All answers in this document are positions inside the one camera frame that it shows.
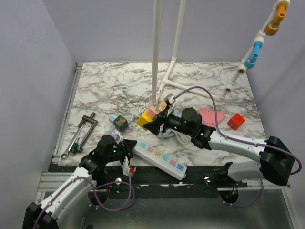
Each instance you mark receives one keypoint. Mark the blue pipe fitting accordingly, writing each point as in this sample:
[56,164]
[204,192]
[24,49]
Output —
[251,61]

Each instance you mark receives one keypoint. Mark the light blue charger plug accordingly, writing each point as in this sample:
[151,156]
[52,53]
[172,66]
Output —
[111,119]

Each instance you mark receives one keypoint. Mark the white PVC pipe frame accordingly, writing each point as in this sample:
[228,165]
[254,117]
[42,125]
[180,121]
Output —
[157,17]

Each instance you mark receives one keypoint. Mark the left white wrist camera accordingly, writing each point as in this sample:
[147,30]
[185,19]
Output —
[127,169]

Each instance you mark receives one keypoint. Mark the white multicolour power strip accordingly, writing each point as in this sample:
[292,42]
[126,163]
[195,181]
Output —
[160,160]

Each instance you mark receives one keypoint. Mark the wooden cube socket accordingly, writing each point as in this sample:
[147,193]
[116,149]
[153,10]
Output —
[162,106]

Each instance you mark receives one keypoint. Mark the red cube socket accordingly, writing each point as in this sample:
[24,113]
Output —
[236,121]

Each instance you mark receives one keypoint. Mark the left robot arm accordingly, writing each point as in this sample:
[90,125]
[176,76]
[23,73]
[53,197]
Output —
[89,175]

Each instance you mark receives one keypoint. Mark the pink charger plug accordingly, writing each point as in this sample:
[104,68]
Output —
[152,112]

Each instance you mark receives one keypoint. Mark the dark green cube socket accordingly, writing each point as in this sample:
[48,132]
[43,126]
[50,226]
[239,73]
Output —
[120,123]

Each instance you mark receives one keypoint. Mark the green handled screwdriver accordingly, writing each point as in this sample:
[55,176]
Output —
[74,149]

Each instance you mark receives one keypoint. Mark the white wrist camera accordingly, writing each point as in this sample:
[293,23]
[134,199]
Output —
[127,169]
[170,99]

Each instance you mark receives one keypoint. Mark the yellow cube socket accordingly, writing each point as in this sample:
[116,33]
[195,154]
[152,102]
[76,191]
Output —
[144,119]

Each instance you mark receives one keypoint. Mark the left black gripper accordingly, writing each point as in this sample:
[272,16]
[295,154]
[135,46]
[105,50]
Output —
[127,146]

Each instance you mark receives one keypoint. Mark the purple USB power strip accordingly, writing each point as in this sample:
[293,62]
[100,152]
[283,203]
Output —
[118,135]

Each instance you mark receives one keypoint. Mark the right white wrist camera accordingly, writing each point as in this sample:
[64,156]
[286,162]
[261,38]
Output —
[170,99]

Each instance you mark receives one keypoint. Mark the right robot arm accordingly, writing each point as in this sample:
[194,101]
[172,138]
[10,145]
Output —
[269,159]

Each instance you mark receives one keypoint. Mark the pink triangular power strip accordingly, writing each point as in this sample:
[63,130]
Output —
[208,117]

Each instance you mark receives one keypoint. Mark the black metal base rail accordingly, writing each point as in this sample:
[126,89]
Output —
[149,182]

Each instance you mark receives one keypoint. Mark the silver wrench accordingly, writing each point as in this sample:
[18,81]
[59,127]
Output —
[65,154]

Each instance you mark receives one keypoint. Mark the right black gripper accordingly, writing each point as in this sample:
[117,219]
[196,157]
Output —
[154,126]

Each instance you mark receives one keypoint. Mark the orange pipe fitting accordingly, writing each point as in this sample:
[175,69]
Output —
[273,26]

